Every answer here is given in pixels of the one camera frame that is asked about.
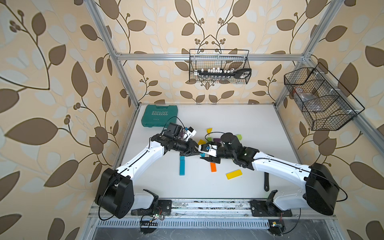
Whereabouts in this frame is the black wire basket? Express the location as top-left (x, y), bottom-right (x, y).
top-left (284, 63), bottom-right (365, 131)
top-left (187, 48), bottom-right (252, 86)

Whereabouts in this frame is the black wire basket right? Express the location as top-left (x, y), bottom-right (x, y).
top-left (284, 63), bottom-right (365, 131)

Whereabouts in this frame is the green plastic tool case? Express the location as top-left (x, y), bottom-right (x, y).
top-left (141, 105), bottom-right (178, 128)

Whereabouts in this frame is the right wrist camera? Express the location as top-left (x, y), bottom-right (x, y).
top-left (199, 144), bottom-right (218, 157)

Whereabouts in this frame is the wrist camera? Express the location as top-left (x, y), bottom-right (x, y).
top-left (183, 127), bottom-right (197, 140)
top-left (199, 144), bottom-right (218, 157)

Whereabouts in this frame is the yellow long block bottom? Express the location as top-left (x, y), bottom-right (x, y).
top-left (226, 170), bottom-right (243, 180)

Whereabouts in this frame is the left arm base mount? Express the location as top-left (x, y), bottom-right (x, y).
top-left (131, 189), bottom-right (172, 216)

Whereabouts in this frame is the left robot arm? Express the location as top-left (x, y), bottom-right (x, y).
top-left (95, 123), bottom-right (199, 219)

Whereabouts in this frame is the clear plastic bag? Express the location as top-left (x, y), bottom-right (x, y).
top-left (294, 87), bottom-right (322, 112)

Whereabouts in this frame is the teal long block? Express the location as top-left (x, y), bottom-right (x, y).
top-left (179, 156), bottom-right (185, 176)

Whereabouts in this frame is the orange rectangular block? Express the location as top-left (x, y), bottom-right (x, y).
top-left (210, 163), bottom-right (217, 173)

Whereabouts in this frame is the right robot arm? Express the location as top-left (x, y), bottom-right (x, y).
top-left (196, 133), bottom-right (341, 216)

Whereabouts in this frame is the green handled tool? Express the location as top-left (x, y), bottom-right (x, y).
top-left (264, 173), bottom-right (270, 192)

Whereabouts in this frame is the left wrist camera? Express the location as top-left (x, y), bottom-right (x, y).
top-left (183, 127), bottom-right (197, 140)

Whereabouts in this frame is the aluminium rail front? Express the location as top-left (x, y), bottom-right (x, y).
top-left (87, 197), bottom-right (337, 220)

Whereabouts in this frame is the socket bit holder strip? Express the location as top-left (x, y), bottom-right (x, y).
top-left (192, 68), bottom-right (252, 80)

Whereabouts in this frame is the black wire basket back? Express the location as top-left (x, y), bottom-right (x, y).
top-left (187, 48), bottom-right (252, 86)

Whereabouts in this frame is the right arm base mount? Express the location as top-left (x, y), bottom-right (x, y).
top-left (250, 190), bottom-right (293, 217)

